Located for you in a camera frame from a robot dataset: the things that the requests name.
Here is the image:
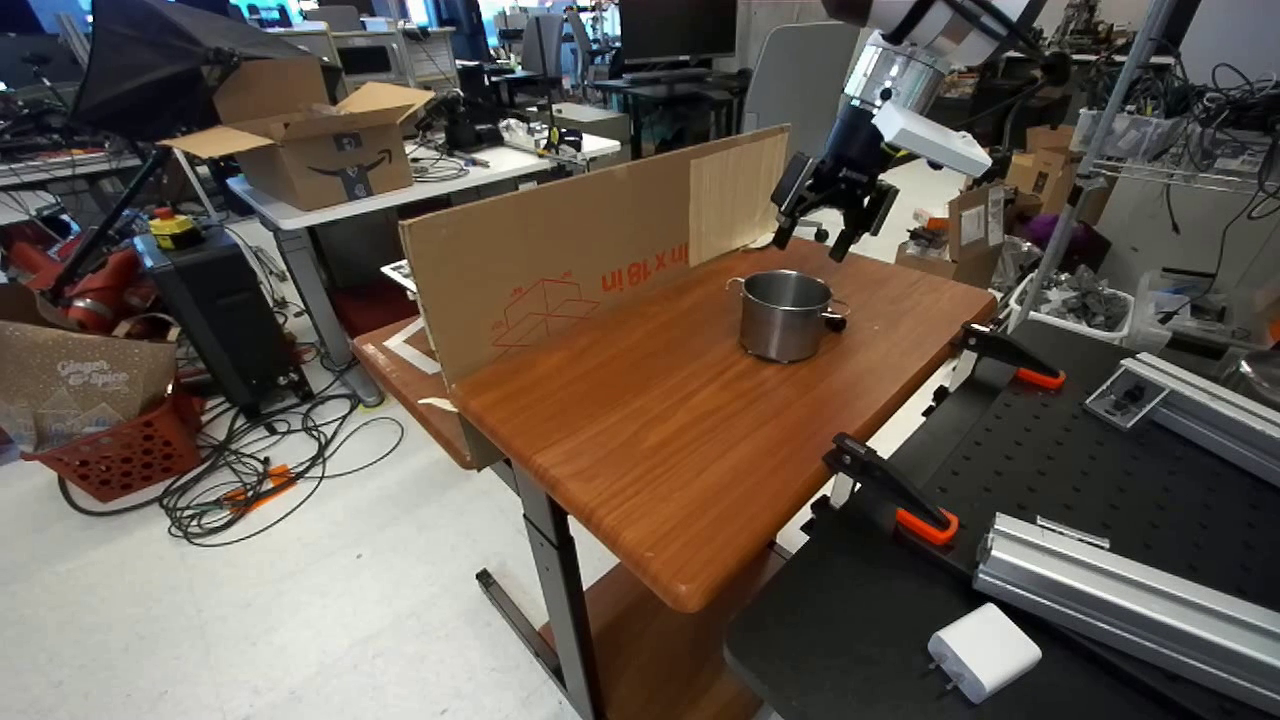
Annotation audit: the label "black controller box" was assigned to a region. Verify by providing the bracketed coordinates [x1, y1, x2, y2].
[134, 215, 291, 412]

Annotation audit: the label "wooden lower board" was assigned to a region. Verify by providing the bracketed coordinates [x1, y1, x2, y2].
[536, 550, 786, 720]

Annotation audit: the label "brown cardboard panel red print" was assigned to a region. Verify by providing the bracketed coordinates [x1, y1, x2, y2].
[398, 156, 695, 390]

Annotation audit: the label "small grey metal plate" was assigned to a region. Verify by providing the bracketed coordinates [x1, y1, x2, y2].
[1080, 363, 1175, 430]

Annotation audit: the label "small steel pot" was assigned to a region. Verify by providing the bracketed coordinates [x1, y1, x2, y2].
[723, 264, 851, 369]

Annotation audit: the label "yellow red emergency stop button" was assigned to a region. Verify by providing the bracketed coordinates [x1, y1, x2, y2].
[142, 204, 208, 256]

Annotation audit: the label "white parts tray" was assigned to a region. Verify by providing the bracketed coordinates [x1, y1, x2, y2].
[1004, 271, 1136, 350]

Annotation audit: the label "silver metal pole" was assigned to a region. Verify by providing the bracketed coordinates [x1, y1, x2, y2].
[1004, 0, 1184, 335]

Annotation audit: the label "stacked cardboard boxes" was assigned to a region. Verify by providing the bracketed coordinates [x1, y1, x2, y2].
[945, 123, 1114, 264]

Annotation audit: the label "red machine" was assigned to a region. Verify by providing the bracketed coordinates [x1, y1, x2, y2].
[4, 225, 162, 335]

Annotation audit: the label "grey work table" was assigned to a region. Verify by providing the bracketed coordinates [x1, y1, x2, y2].
[223, 135, 631, 405]

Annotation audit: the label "red plastic basket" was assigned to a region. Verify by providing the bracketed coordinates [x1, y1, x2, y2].
[27, 390, 208, 507]

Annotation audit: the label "low wooden side table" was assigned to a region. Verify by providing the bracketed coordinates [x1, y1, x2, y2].
[351, 317, 504, 473]

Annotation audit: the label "black monitor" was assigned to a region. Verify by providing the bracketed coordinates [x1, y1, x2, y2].
[613, 0, 740, 73]

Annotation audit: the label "black orange bar clamp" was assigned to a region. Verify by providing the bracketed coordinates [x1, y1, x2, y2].
[820, 430, 966, 550]
[960, 320, 1071, 397]

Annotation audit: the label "white power adapter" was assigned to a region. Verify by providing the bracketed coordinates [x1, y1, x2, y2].
[923, 599, 1049, 709]

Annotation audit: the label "black light stand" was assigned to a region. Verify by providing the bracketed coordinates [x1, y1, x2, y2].
[46, 135, 184, 304]

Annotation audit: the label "grey office chair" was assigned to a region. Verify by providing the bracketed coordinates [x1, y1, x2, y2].
[740, 21, 874, 245]

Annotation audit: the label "orange power strip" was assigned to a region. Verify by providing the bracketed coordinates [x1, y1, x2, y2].
[216, 455, 298, 515]

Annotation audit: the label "black metal table leg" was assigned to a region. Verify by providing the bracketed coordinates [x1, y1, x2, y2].
[474, 455, 613, 720]

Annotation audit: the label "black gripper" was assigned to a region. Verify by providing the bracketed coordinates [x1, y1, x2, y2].
[768, 110, 902, 264]

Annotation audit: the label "brown paper bag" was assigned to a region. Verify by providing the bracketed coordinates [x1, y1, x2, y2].
[0, 317, 184, 455]

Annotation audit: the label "black floor cables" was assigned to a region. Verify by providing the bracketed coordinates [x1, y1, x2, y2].
[58, 382, 412, 550]

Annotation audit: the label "black softbox light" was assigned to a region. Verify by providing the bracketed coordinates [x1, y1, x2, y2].
[67, 0, 316, 143]

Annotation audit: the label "long aluminium extrusion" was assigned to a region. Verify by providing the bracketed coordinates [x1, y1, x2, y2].
[973, 510, 1280, 714]
[1118, 347, 1280, 490]

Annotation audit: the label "open cardboard box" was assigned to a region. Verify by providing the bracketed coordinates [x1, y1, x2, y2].
[157, 53, 442, 215]

